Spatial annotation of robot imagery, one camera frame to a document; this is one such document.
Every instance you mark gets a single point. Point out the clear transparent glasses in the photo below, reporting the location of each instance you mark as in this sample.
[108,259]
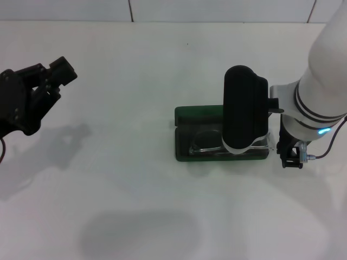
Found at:
[202,149]

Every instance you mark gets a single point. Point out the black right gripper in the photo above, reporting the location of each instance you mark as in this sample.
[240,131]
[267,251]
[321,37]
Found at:
[286,140]

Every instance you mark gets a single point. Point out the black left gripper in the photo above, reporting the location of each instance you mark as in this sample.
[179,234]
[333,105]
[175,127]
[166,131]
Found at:
[16,105]

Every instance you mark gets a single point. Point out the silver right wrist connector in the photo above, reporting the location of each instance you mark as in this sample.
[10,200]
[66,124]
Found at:
[303,153]

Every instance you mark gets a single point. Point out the green glasses case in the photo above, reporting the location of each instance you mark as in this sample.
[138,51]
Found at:
[198,116]

